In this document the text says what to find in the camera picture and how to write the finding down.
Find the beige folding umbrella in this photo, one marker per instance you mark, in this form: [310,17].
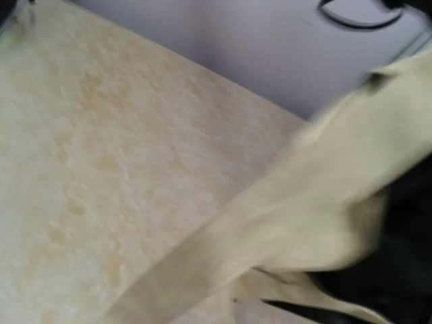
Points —
[319,208]

